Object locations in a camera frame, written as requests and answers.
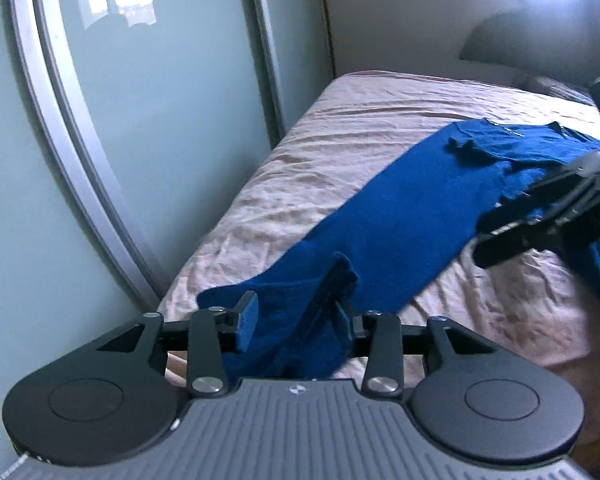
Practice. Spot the blue knit sweater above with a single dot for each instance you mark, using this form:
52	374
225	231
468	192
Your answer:
380	210

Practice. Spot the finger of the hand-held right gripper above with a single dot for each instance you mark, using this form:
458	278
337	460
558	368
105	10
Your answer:
500	252
510	220

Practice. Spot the sliding glass wardrobe door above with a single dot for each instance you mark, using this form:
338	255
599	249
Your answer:
145	110

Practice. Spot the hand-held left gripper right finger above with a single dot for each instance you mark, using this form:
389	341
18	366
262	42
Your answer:
343	322

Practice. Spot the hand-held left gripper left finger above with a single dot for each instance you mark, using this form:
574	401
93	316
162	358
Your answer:
246	324

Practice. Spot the grey patterned pillow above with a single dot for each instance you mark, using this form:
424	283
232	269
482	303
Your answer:
560	90

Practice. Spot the bed with pink sheet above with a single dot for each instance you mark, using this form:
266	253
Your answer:
330	125

